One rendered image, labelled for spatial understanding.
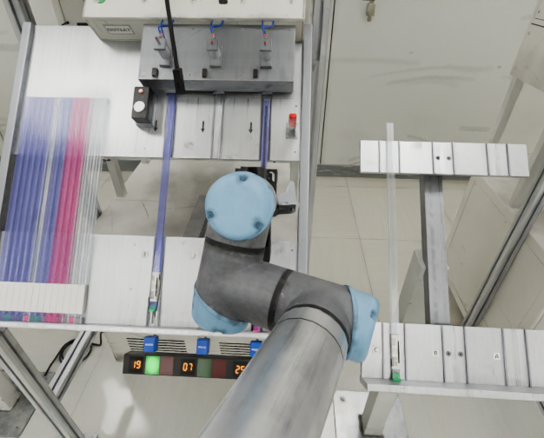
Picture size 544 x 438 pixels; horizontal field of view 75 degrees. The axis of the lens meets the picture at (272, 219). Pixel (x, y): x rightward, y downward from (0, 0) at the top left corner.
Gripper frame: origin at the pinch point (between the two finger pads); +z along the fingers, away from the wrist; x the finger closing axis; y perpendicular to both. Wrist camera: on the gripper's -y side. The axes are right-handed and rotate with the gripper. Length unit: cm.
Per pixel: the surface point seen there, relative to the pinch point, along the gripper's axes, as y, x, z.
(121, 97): 24.0, 34.4, 10.7
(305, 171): 7.7, -9.1, 5.2
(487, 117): 54, -139, 177
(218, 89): 25.7, 11.0, 9.1
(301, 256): -10.3, -8.8, 0.6
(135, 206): -4, 50, 53
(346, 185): 6, -48, 191
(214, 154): 11.1, 11.5, 7.4
